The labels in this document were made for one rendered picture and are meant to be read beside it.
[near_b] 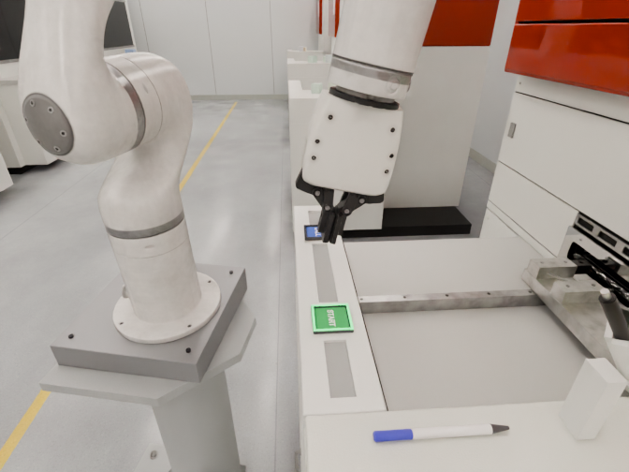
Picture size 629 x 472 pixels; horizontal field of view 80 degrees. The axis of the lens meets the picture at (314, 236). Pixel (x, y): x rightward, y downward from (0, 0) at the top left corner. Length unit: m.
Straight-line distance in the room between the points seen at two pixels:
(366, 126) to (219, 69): 8.14
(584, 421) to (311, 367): 0.29
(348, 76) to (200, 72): 8.23
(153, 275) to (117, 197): 0.14
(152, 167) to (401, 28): 0.40
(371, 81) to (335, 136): 0.07
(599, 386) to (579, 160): 0.64
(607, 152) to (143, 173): 0.86
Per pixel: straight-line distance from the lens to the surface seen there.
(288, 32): 8.37
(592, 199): 0.98
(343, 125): 0.40
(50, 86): 0.53
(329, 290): 0.62
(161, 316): 0.71
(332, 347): 0.52
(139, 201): 0.60
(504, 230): 1.26
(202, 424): 0.90
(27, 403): 2.03
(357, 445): 0.43
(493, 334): 0.81
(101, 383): 0.75
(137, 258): 0.64
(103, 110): 0.52
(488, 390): 0.71
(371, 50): 0.38
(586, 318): 0.83
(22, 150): 4.91
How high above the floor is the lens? 1.33
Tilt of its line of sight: 29 degrees down
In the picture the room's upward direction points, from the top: straight up
